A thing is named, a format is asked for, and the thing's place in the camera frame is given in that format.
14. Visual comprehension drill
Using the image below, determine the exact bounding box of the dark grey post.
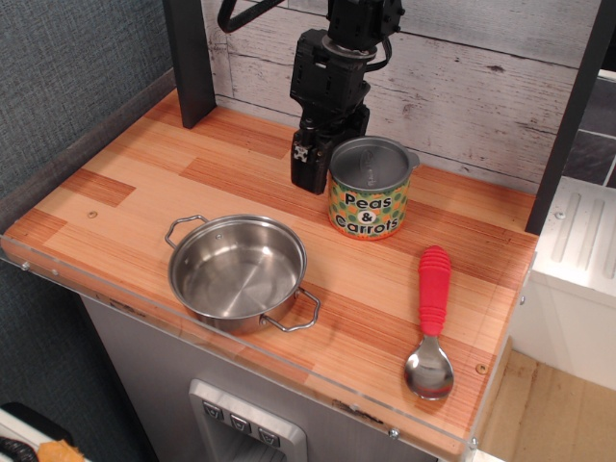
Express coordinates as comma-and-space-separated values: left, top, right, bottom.
163, 0, 217, 129
525, 0, 615, 236

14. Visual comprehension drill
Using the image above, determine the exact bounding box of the grey ice dispenser panel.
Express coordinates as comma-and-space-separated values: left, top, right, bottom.
189, 379, 308, 461

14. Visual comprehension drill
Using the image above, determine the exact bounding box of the black cable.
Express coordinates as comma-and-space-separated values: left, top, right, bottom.
216, 0, 283, 35

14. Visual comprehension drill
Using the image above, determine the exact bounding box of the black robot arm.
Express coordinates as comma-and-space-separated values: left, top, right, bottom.
290, 1, 405, 194

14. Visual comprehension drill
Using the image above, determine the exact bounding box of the orange object at corner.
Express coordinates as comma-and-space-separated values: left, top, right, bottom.
37, 440, 86, 462

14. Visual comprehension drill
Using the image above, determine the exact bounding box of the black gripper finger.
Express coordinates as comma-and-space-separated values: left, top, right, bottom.
332, 106, 370, 144
291, 128, 335, 194

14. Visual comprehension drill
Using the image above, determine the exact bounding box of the stainless steel pot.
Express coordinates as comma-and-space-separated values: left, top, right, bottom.
165, 214, 321, 335

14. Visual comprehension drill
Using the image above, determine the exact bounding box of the red handled metal spoon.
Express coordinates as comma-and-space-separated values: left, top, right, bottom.
404, 245, 454, 400

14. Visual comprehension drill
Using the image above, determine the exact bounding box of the clear acrylic edge guard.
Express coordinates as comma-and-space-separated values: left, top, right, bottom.
1, 225, 485, 461

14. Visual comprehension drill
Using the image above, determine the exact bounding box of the white toy sink unit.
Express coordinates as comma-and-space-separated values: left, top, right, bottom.
507, 69, 616, 379

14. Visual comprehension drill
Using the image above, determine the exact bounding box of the peas and carrots toy can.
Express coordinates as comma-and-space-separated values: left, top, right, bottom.
328, 136, 420, 241

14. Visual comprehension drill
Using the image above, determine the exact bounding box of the dark grey left post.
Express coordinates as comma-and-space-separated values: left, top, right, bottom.
163, 0, 217, 129

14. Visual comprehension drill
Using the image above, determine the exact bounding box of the dark grey right post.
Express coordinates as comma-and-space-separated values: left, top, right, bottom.
525, 0, 615, 236

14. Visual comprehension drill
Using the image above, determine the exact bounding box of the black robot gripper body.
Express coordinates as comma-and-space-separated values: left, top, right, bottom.
290, 29, 372, 135

